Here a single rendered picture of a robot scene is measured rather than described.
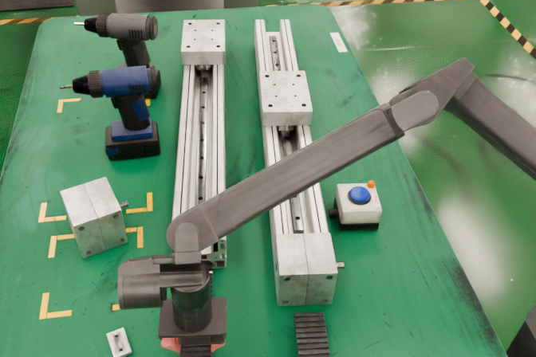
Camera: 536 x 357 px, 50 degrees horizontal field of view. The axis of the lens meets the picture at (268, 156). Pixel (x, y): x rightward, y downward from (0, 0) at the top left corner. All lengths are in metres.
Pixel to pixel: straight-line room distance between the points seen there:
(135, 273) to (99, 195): 0.34
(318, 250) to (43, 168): 0.66
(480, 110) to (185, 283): 0.50
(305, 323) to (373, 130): 0.36
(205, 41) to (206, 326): 0.81
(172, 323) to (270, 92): 0.61
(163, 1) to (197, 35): 1.70
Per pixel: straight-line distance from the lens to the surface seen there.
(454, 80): 0.88
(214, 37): 1.51
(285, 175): 0.82
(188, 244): 0.79
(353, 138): 0.84
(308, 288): 1.03
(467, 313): 1.13
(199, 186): 1.18
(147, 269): 0.83
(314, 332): 1.01
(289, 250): 1.02
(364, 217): 1.16
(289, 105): 1.27
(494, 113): 0.92
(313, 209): 1.10
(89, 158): 1.37
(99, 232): 1.13
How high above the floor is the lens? 1.67
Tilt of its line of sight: 42 degrees down
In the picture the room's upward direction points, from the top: 2 degrees clockwise
